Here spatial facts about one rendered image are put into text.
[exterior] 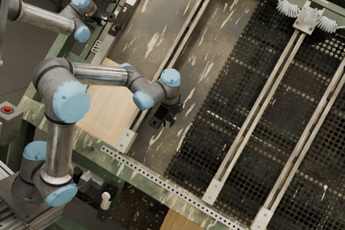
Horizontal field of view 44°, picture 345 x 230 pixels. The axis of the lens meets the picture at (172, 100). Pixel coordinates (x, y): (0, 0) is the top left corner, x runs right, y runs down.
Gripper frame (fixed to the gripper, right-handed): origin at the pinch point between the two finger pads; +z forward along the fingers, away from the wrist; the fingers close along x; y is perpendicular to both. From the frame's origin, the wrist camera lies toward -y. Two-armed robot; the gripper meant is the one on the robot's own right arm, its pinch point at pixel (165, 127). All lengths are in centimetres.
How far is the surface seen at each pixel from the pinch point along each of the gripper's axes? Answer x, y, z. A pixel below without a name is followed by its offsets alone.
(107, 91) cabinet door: 51, 12, 32
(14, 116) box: 73, -32, 27
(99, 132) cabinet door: 41, -5, 42
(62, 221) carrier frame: 44, -44, 105
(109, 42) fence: 65, 31, 17
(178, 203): -16, -6, 50
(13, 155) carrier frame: 84, -39, 73
